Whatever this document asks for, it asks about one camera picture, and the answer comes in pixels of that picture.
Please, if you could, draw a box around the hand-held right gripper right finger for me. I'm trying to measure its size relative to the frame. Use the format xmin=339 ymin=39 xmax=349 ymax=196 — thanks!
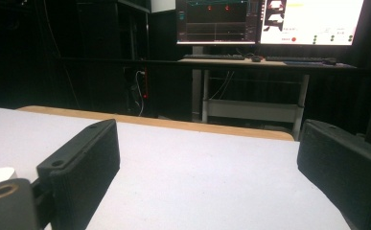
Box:
xmin=296 ymin=119 xmax=371 ymax=230

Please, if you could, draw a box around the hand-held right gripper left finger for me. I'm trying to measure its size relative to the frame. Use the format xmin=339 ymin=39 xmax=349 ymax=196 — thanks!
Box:
xmin=35 ymin=119 xmax=121 ymax=230

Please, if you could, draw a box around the white table mat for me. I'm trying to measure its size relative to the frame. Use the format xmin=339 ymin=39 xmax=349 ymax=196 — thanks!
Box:
xmin=0 ymin=106 xmax=352 ymax=230

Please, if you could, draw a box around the black keyboard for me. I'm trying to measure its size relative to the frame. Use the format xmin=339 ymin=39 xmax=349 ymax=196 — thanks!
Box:
xmin=265 ymin=56 xmax=326 ymax=63
xmin=182 ymin=54 xmax=245 ymax=61

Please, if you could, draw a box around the dark shelf unit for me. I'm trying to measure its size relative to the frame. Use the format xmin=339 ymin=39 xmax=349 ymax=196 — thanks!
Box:
xmin=76 ymin=0 xmax=151 ymax=61

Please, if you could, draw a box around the computer monitor with white screen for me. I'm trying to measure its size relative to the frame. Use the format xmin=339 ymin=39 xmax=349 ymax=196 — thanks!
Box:
xmin=259 ymin=0 xmax=365 ymax=46

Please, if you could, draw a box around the computer monitor with dark screen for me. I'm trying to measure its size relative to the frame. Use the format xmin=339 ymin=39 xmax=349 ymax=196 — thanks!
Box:
xmin=175 ymin=0 xmax=262 ymax=46

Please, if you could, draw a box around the white cable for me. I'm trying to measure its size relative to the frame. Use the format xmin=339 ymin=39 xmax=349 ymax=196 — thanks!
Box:
xmin=134 ymin=70 xmax=147 ymax=117

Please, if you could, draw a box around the wooden desk with white frame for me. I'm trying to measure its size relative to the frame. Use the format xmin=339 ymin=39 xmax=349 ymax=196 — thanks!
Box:
xmin=176 ymin=57 xmax=359 ymax=142

